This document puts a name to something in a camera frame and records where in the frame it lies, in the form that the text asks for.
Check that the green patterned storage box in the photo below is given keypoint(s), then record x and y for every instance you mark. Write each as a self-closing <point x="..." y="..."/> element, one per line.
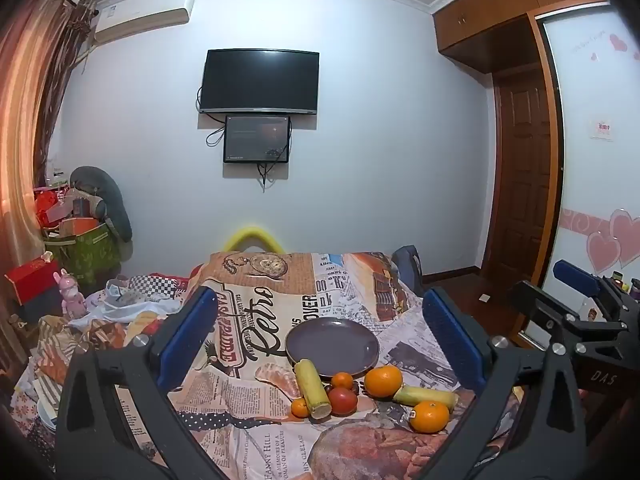
<point x="90" y="252"/>

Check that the red gift box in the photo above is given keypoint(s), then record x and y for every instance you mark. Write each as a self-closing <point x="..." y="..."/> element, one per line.
<point x="32" y="280"/>

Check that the red gift bag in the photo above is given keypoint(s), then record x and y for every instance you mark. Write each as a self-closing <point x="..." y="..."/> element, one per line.
<point x="49" y="207"/>

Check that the dark purple plate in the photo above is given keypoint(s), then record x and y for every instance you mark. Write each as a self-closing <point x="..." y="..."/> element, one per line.
<point x="332" y="345"/>

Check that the white air conditioner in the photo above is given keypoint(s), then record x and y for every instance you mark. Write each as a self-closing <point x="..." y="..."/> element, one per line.
<point x="142" y="15"/>

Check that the peeled pomelo segment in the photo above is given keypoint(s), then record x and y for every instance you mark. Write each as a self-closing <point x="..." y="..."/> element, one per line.
<point x="277" y="380"/>

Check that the brown wooden door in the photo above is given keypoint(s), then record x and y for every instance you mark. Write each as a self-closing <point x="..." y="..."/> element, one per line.
<point x="522" y="175"/>

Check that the small tangerine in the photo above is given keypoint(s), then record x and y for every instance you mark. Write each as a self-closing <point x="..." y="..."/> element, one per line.
<point x="300" y="408"/>
<point x="342" y="380"/>

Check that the brown wooden overhead cabinet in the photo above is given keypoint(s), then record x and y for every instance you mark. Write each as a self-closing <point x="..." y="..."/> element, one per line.
<point x="492" y="10"/>

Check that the large corn cob piece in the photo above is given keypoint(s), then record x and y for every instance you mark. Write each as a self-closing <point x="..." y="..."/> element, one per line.
<point x="311" y="387"/>

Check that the white cloth pile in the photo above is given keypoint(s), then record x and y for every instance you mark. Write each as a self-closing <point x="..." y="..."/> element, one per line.
<point x="125" y="307"/>

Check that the white sliding door pink hearts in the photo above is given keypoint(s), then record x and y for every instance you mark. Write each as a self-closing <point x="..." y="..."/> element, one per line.
<point x="595" y="185"/>

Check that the large orange with sticker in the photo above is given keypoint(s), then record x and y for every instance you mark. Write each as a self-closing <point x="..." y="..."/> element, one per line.
<point x="430" y="417"/>

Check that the grey neck pillow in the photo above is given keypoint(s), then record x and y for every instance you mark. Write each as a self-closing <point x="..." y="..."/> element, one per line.
<point x="112" y="200"/>

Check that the black white checkered cloth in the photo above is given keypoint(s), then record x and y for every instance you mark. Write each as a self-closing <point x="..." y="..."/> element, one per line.
<point x="160" y="285"/>

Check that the pink bunny toy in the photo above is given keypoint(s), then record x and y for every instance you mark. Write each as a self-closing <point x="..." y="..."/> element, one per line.
<point x="71" y="297"/>

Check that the printed newspaper pattern blanket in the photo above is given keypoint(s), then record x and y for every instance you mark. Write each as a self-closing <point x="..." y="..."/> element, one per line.
<point x="260" y="320"/>

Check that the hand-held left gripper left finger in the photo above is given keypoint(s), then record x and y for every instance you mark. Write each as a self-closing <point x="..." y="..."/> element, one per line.
<point x="192" y="337"/>

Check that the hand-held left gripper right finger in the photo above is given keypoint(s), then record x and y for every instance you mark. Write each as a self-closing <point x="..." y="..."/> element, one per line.
<point x="450" y="337"/>

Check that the slim corn cob piece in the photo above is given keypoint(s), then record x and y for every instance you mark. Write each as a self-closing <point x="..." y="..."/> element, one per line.
<point x="425" y="397"/>

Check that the brown curtain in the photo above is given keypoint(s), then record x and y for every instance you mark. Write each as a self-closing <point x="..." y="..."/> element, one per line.
<point x="27" y="125"/>

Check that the small black wall monitor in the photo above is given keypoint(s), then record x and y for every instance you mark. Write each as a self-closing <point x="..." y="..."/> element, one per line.
<point x="257" y="138"/>

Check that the black wall television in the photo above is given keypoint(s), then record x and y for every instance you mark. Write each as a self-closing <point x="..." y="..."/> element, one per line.
<point x="260" y="81"/>

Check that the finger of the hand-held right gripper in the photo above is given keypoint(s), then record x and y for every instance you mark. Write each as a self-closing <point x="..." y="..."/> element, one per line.
<point x="542" y="307"/>
<point x="575" y="275"/>

